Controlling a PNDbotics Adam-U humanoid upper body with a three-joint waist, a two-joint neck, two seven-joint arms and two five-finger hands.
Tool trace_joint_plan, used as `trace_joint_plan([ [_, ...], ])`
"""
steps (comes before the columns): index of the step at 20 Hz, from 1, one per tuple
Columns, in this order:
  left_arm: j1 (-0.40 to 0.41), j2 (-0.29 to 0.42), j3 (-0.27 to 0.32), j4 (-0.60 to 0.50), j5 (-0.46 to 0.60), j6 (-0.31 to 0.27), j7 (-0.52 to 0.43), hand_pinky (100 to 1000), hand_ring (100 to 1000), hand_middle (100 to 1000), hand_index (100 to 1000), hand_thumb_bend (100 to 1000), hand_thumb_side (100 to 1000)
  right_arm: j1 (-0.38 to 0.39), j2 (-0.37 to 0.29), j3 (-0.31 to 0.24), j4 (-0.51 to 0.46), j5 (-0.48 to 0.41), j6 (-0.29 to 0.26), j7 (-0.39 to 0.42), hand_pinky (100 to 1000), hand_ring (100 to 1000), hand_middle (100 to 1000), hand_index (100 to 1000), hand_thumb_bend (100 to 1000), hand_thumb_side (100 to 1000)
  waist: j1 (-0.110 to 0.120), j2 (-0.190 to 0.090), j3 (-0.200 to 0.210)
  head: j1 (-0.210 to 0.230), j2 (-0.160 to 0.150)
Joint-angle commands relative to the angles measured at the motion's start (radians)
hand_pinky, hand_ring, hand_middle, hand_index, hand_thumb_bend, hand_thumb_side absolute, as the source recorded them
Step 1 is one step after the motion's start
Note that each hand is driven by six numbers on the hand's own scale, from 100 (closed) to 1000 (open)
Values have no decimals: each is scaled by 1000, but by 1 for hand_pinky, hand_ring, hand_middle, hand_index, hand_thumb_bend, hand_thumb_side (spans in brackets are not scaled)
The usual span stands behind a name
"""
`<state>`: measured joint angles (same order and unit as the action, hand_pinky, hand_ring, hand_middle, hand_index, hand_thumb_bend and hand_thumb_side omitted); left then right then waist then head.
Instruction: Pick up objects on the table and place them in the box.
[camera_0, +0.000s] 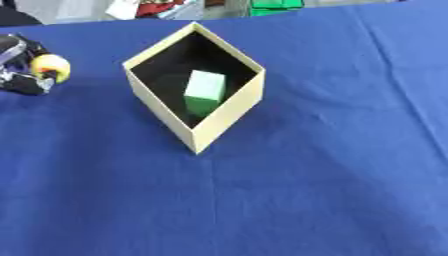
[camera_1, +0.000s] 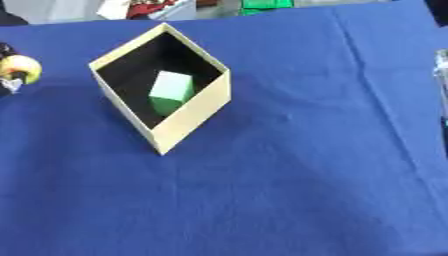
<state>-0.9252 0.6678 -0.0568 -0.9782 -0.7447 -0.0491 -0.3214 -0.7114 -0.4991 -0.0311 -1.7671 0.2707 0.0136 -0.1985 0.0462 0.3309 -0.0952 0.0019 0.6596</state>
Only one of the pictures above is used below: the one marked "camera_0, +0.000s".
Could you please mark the white bag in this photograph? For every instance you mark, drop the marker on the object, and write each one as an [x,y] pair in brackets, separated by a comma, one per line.
[123,8]

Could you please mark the yellow toy fruit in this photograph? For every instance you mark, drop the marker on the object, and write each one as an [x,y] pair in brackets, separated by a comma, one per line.
[51,63]

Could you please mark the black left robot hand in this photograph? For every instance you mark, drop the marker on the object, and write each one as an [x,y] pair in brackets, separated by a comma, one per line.
[21,81]

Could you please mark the green crate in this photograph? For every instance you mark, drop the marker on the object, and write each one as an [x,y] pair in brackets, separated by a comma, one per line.
[276,6]

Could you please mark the tan cardboard box black inside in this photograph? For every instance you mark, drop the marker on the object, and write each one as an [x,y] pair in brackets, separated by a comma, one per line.
[224,115]

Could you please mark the red cloth item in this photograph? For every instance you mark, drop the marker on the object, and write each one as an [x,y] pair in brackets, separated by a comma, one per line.
[156,6]

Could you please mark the green rectangular block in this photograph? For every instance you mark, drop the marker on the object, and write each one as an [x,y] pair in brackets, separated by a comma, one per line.
[205,91]

